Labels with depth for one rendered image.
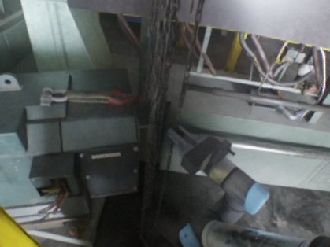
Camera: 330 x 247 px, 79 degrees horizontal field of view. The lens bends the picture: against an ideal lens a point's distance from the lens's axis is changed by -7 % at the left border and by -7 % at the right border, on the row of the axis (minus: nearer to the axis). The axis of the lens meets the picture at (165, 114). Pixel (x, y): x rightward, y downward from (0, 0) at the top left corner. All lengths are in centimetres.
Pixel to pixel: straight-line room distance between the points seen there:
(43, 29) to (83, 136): 70
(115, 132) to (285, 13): 81
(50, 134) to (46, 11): 66
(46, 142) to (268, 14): 95
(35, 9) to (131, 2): 49
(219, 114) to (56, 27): 94
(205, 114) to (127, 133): 57
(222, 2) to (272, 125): 71
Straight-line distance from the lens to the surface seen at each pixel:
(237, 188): 59
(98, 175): 86
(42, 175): 72
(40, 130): 76
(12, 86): 88
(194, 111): 116
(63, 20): 119
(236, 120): 123
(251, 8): 100
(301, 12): 107
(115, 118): 73
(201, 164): 61
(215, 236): 55
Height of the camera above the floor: 134
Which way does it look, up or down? 42 degrees down
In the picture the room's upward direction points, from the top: 9 degrees clockwise
